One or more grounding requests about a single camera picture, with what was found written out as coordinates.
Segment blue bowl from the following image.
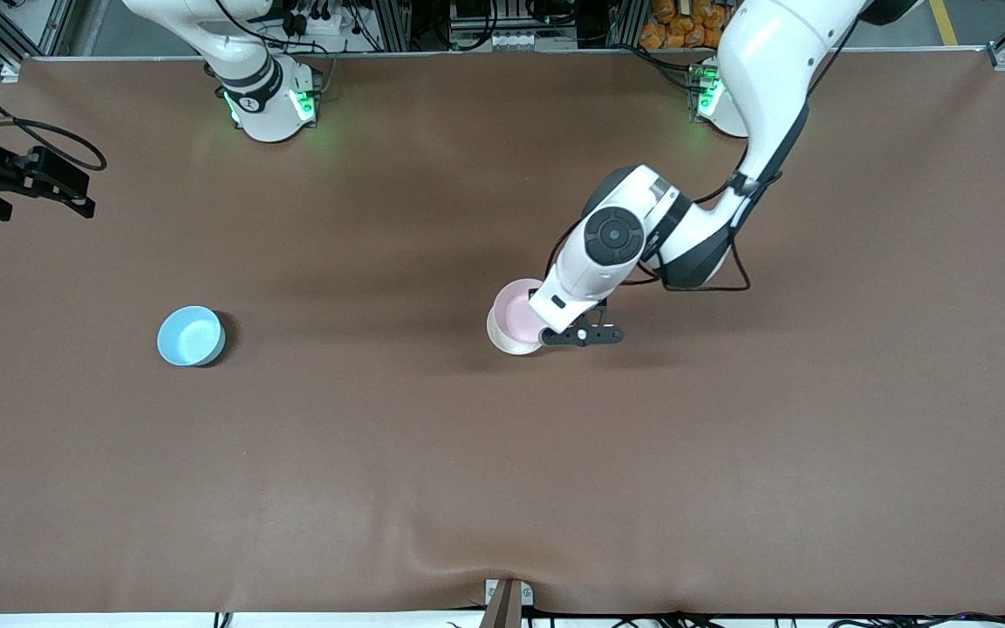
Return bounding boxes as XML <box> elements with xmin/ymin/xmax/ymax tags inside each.
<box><xmin>156</xmin><ymin>305</ymin><xmax>227</xmax><ymax>368</ymax></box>

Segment pink bowl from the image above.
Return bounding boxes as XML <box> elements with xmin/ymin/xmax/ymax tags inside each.
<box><xmin>491</xmin><ymin>278</ymin><xmax>556</xmax><ymax>343</ymax></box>

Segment white bowl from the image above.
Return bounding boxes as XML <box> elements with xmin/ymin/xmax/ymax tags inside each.
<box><xmin>486</xmin><ymin>301</ymin><xmax>547</xmax><ymax>357</ymax></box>

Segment white power strip black plugs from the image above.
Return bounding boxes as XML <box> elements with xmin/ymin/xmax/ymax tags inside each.
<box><xmin>280</xmin><ymin>0</ymin><xmax>346</xmax><ymax>36</ymax></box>

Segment brown table cover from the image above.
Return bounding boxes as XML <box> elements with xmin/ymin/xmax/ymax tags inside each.
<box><xmin>0</xmin><ymin>51</ymin><xmax>1005</xmax><ymax>617</ymax></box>

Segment orange packages pile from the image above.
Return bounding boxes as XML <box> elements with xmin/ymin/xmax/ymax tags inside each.
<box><xmin>639</xmin><ymin>0</ymin><xmax>728</xmax><ymax>50</ymax></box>

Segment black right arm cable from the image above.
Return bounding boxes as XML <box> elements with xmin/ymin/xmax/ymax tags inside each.
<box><xmin>0</xmin><ymin>63</ymin><xmax>108</xmax><ymax>173</ymax></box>

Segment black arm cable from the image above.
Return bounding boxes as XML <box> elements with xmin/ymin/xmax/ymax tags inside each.
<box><xmin>640</xmin><ymin>166</ymin><xmax>783</xmax><ymax>294</ymax></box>
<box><xmin>0</xmin><ymin>63</ymin><xmax>108</xmax><ymax>173</ymax></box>

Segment aluminium frame post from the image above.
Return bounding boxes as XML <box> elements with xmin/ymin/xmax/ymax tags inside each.
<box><xmin>376</xmin><ymin>0</ymin><xmax>413</xmax><ymax>53</ymax></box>
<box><xmin>612</xmin><ymin>0</ymin><xmax>648</xmax><ymax>50</ymax></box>

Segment metal table edge bracket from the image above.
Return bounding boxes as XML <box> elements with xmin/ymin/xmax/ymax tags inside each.
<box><xmin>483</xmin><ymin>577</ymin><xmax>535</xmax><ymax>628</ymax></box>

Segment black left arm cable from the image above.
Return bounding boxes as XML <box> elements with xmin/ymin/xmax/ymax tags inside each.
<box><xmin>640</xmin><ymin>166</ymin><xmax>783</xmax><ymax>294</ymax></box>

